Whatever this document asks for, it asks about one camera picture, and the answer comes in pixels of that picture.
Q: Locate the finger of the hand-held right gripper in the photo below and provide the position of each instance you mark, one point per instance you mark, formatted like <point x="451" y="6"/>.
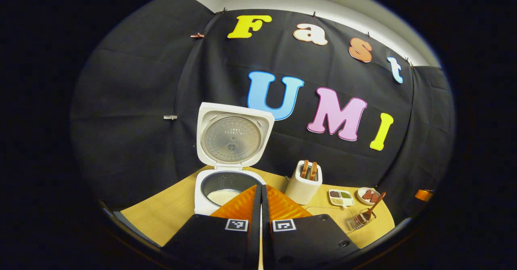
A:
<point x="424" y="195"/>

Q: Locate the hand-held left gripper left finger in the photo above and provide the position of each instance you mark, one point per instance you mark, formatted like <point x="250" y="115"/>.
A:
<point x="254" y="237"/>

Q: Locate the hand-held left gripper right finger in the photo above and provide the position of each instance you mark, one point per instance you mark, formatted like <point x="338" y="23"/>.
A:
<point x="266" y="237"/>

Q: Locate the brown wooden spoon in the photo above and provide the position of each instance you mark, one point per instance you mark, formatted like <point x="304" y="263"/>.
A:
<point x="373" y="207"/>

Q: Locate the white rice cooker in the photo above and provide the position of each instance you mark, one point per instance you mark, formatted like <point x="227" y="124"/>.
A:
<point x="232" y="141"/>

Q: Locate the red meat piece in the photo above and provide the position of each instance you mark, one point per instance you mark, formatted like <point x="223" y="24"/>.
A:
<point x="367" y="194"/>
<point x="374" y="197"/>

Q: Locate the white toaster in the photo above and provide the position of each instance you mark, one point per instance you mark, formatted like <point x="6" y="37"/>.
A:
<point x="301" y="189"/>

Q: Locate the white round plate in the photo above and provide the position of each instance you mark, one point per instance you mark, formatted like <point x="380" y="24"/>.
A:
<point x="360" y="195"/>

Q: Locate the toast bread slice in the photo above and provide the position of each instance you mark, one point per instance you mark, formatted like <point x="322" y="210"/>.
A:
<point x="304" y="169"/>
<point x="313" y="171"/>

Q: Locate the white divided bean dish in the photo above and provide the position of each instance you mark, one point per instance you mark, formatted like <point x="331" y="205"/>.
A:
<point x="341" y="198"/>

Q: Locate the black backdrop cloth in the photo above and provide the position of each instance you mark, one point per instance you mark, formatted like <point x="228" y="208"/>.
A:
<point x="141" y="80"/>

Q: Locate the brown wooden clip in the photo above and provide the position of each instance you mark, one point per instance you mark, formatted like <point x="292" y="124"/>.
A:
<point x="197" y="35"/>

